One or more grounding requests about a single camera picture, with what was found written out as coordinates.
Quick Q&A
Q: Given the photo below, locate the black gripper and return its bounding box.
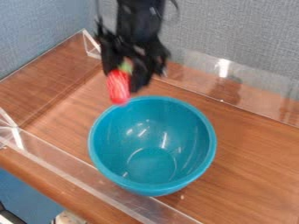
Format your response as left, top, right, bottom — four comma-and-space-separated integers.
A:
96, 17, 170, 93

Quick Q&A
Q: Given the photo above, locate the red toy strawberry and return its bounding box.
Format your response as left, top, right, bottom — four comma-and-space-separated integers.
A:
106, 60, 132, 105

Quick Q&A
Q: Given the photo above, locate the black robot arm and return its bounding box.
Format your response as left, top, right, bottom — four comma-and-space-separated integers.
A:
94, 0, 170, 93

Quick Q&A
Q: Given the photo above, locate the blue plastic bowl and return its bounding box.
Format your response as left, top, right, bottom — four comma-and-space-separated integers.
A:
88, 95, 217, 197

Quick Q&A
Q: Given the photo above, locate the clear acrylic back barrier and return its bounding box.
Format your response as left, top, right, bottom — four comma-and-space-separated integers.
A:
80, 28, 299, 129

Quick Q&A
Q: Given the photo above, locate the clear acrylic barrier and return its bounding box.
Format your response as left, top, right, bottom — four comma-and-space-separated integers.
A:
80, 28, 299, 129
0, 108, 202, 224

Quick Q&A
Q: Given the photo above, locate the clear acrylic front barrier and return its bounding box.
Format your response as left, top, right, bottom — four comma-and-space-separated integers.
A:
0, 108, 202, 224

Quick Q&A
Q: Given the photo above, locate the black cable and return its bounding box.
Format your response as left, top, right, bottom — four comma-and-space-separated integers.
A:
169, 0, 181, 12

